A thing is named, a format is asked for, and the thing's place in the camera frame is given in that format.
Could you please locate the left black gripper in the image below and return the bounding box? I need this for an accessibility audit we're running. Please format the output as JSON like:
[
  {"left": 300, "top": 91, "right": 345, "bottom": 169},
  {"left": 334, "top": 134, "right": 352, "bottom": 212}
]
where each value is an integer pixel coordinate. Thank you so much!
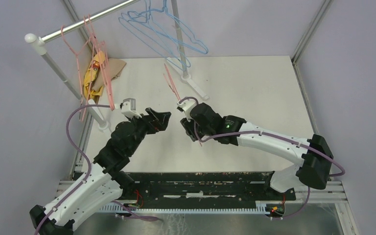
[{"left": 126, "top": 107, "right": 170, "bottom": 155}]

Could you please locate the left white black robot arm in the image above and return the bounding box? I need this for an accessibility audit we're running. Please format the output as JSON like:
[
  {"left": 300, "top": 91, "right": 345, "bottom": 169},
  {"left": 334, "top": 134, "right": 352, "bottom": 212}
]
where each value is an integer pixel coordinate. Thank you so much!
[{"left": 29, "top": 108, "right": 171, "bottom": 235}]

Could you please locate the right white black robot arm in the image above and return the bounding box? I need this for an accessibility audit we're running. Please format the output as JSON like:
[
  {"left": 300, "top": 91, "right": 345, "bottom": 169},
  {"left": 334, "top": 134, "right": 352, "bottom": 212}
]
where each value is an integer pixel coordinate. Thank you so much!
[{"left": 177, "top": 100, "right": 333, "bottom": 200}]

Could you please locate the beige cloth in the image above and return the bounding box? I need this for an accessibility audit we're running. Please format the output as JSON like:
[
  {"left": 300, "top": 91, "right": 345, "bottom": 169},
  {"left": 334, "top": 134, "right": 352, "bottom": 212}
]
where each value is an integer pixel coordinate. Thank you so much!
[{"left": 92, "top": 58, "right": 127, "bottom": 92}]

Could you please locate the yellow patterned cloth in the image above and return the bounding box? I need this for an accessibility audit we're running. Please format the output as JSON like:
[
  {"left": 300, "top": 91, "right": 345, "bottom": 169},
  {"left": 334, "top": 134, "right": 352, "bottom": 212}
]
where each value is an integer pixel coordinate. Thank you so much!
[{"left": 83, "top": 51, "right": 106, "bottom": 100}]

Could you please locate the silver horizontal rack rod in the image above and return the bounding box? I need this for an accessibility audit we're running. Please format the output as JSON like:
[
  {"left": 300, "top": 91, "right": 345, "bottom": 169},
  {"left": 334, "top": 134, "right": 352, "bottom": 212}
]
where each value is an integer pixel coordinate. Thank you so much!
[{"left": 41, "top": 0, "right": 139, "bottom": 43}]

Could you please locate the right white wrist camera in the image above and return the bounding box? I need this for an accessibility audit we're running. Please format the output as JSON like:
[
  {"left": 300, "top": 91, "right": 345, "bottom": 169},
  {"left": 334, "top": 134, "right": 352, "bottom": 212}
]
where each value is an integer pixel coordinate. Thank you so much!
[{"left": 177, "top": 96, "right": 199, "bottom": 114}]

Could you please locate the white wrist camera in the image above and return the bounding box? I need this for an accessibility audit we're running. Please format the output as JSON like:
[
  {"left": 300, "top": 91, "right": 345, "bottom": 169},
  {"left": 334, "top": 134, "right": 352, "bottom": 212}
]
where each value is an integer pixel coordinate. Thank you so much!
[
  {"left": 120, "top": 98, "right": 142, "bottom": 119},
  {"left": 177, "top": 96, "right": 199, "bottom": 114}
]

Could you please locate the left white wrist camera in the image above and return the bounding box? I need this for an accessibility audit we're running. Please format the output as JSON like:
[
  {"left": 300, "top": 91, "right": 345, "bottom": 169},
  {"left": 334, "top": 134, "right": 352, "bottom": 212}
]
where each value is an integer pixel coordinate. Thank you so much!
[{"left": 120, "top": 98, "right": 142, "bottom": 119}]

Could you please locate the rear white rack post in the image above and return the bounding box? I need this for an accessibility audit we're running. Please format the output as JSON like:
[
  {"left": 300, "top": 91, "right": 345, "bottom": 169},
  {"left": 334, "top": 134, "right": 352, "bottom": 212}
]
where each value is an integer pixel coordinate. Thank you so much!
[{"left": 171, "top": 0, "right": 191, "bottom": 83}]

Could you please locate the white rack post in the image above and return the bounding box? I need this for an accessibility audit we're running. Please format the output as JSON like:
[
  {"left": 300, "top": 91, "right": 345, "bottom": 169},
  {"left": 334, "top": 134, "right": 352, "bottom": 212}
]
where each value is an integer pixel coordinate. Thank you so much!
[
  {"left": 24, "top": 33, "right": 110, "bottom": 132},
  {"left": 171, "top": 0, "right": 191, "bottom": 83}
]

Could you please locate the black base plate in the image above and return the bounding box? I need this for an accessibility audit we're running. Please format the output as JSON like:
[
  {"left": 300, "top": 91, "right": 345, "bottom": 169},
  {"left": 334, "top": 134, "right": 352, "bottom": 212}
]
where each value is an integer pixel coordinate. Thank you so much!
[{"left": 72, "top": 171, "right": 296, "bottom": 210}]

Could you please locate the white toothed cable duct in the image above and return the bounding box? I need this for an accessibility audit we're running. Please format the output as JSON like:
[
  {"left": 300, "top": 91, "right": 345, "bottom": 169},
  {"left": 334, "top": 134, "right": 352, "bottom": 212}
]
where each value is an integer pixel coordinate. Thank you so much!
[{"left": 97, "top": 203, "right": 270, "bottom": 215}]

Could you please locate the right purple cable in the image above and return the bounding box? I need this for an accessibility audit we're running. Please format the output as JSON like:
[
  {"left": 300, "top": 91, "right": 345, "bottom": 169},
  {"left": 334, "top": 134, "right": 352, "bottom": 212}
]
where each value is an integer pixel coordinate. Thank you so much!
[{"left": 177, "top": 96, "right": 346, "bottom": 220}]

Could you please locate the left white rack post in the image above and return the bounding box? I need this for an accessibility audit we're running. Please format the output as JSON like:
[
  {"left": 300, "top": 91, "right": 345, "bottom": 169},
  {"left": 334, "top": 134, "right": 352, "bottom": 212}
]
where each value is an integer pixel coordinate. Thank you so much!
[{"left": 24, "top": 33, "right": 110, "bottom": 132}]

